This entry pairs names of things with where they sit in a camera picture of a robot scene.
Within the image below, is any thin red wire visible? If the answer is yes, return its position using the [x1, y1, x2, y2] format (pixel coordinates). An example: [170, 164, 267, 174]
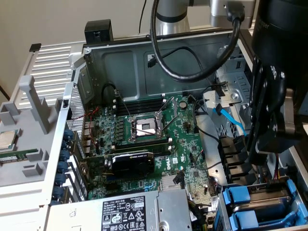
[72, 107, 101, 151]

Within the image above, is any thin black hanging cable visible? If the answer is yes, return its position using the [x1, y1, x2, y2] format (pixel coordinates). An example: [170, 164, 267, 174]
[139, 0, 148, 35]

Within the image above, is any metal disk bay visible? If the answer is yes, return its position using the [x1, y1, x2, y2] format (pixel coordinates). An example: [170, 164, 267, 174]
[215, 175, 308, 231]

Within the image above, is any black graphics card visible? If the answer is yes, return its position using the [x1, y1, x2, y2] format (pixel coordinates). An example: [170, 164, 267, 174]
[79, 149, 155, 179]

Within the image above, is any blue disk carrier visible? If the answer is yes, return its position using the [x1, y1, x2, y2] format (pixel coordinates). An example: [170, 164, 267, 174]
[228, 196, 304, 229]

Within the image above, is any open PC case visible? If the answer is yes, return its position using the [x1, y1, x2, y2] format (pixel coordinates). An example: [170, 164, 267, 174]
[39, 25, 308, 231]

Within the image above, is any green RAM stick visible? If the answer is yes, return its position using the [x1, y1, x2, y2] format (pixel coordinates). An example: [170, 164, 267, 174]
[0, 148, 39, 164]

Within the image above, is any black cable with connector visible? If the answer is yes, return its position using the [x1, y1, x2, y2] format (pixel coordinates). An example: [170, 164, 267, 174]
[146, 46, 228, 97]

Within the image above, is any green motherboard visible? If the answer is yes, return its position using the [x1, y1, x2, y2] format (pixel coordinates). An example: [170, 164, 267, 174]
[81, 93, 218, 218]

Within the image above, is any blue SATA wire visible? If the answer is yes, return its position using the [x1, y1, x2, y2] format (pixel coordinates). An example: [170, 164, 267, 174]
[213, 103, 247, 136]

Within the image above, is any thick black camera cable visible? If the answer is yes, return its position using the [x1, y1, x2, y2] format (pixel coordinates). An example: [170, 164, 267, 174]
[150, 0, 245, 82]

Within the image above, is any grey parts rack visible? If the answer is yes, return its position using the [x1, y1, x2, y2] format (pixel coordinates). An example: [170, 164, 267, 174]
[0, 75, 64, 190]

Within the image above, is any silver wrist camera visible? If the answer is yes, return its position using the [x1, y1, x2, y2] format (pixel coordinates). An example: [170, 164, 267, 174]
[208, 0, 256, 30]

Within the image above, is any white rack base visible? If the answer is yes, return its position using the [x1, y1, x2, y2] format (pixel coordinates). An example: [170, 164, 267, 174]
[0, 179, 52, 231]

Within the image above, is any black RAM slot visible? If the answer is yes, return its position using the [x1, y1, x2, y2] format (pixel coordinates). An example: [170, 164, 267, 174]
[113, 144, 173, 156]
[112, 137, 173, 149]
[113, 100, 167, 116]
[115, 94, 167, 108]

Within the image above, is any red yellow power wire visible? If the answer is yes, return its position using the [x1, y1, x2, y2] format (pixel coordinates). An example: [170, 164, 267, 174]
[266, 154, 288, 188]

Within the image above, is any thin black fan cable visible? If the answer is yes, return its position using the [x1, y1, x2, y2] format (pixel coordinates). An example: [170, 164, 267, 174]
[193, 149, 222, 170]

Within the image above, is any metal socket cover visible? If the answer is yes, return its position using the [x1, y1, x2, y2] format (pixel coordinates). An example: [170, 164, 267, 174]
[156, 96, 179, 119]

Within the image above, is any black power connector plug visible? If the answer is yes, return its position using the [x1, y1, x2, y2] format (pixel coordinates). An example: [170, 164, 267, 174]
[160, 175, 186, 193]

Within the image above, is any black box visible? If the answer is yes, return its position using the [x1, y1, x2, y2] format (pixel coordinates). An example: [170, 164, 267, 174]
[84, 20, 114, 46]

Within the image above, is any CPU socket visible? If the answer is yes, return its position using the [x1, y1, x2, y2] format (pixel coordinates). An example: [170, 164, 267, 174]
[127, 113, 167, 143]

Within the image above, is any silver CPU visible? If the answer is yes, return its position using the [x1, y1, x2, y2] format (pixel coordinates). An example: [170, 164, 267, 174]
[0, 129, 19, 151]

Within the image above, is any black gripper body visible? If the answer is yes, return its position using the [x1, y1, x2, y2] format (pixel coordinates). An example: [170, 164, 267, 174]
[251, 0, 308, 92]

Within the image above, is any grey power supply unit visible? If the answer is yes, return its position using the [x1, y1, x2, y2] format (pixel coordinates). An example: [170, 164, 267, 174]
[48, 189, 193, 231]

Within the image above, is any thin metal locking lever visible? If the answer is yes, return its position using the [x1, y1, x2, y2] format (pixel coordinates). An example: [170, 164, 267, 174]
[115, 89, 133, 120]
[160, 114, 180, 134]

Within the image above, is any braided power cable bundle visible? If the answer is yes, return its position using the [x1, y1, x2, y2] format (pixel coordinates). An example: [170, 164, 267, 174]
[188, 200, 215, 231]

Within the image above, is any looped black cable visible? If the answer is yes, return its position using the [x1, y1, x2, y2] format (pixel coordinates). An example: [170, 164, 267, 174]
[102, 83, 121, 106]

